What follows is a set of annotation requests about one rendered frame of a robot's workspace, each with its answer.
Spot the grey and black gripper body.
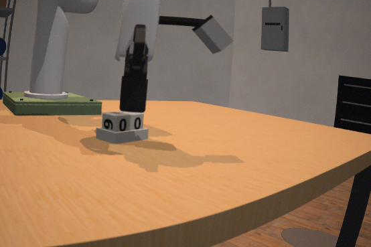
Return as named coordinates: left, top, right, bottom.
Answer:
left=115, top=0, right=161, bottom=62

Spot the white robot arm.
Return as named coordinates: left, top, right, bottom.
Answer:
left=24, top=0, right=233, bottom=99

